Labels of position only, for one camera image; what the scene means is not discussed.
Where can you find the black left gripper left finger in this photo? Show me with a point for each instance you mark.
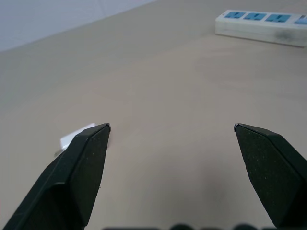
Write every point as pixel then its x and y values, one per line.
pixel 72 177

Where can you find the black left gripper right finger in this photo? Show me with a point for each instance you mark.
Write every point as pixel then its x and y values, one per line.
pixel 271 172

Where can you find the white plug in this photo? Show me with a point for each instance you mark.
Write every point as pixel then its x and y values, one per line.
pixel 72 138

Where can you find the white power strip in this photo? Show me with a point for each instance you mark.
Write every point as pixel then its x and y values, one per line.
pixel 259 30

